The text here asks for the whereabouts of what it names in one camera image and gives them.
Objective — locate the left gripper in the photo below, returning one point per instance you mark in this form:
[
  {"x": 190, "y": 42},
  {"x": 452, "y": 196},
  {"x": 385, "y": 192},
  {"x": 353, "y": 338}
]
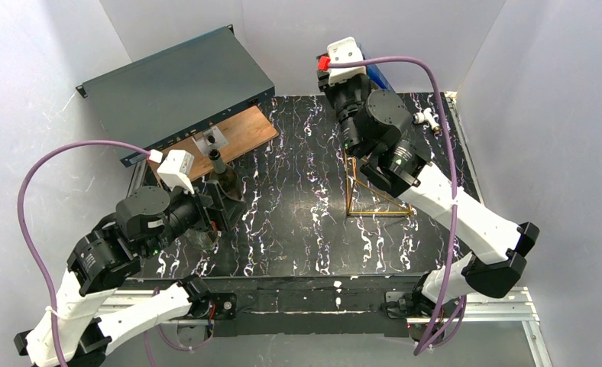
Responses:
[{"x": 207, "y": 209}]

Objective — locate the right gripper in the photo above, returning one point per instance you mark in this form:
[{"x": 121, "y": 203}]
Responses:
[{"x": 338, "y": 92}]

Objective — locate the blue glass bottle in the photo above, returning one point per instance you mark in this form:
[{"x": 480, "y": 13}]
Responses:
[{"x": 375, "y": 75}]

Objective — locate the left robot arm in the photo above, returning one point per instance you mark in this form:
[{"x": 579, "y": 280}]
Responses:
[{"x": 72, "y": 331}]

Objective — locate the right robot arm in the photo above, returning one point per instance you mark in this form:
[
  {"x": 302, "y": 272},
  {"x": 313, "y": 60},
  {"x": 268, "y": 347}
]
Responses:
[{"x": 379, "y": 129}]

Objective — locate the clear round glass bottle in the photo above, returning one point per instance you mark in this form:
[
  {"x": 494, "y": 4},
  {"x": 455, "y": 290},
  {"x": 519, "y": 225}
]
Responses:
[{"x": 202, "y": 241}]

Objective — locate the grey rack server box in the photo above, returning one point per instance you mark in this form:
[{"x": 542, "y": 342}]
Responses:
[{"x": 168, "y": 96}]

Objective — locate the wooden board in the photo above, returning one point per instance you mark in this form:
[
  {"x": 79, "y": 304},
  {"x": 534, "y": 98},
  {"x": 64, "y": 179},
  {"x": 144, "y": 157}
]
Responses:
[{"x": 244, "y": 132}]

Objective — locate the white pipe fitting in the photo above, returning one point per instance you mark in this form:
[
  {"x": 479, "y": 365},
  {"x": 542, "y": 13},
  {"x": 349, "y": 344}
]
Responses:
[{"x": 427, "y": 116}]

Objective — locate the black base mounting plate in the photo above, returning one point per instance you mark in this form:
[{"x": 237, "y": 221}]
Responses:
[{"x": 303, "y": 305}]

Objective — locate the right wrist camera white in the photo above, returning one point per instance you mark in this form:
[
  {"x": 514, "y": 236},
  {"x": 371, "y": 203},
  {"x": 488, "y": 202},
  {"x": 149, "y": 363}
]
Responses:
[{"x": 345, "y": 50}]

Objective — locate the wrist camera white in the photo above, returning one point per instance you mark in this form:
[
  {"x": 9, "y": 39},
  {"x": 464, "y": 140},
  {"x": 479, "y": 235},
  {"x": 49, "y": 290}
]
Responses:
[
  {"x": 345, "y": 50},
  {"x": 174, "y": 170}
]

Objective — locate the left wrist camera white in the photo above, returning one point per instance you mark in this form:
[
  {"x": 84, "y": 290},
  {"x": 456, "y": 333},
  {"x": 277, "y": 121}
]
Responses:
[{"x": 174, "y": 170}]

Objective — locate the metal bracket with knob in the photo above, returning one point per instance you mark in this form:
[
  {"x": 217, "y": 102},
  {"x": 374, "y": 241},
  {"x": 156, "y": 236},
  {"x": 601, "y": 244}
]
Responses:
[{"x": 210, "y": 139}]

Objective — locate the gold wire wine rack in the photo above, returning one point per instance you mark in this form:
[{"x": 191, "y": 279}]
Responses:
[{"x": 362, "y": 199}]

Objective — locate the aluminium frame rail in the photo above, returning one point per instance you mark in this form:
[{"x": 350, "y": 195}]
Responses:
[{"x": 517, "y": 306}]

